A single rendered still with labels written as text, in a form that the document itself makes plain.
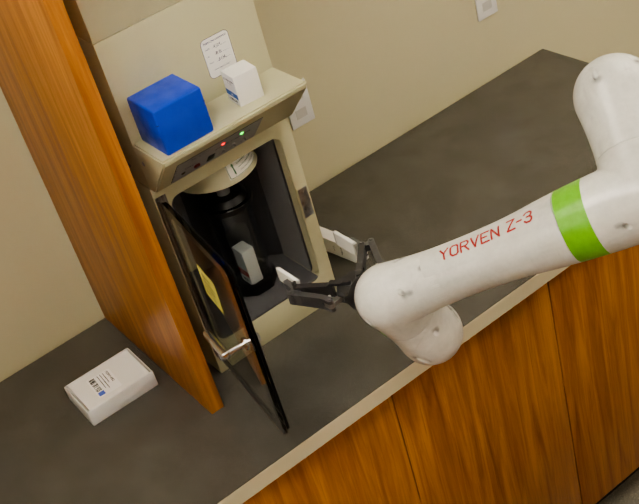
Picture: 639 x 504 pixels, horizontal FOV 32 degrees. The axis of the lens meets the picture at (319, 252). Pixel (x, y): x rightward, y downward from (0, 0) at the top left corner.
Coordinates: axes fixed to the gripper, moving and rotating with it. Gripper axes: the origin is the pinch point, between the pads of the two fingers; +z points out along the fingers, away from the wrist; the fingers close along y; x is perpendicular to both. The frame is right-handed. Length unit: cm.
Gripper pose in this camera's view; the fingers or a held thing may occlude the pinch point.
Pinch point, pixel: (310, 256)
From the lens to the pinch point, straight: 213.1
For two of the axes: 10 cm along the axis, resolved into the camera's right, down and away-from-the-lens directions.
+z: -5.7, -3.6, 7.4
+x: 2.4, 7.9, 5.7
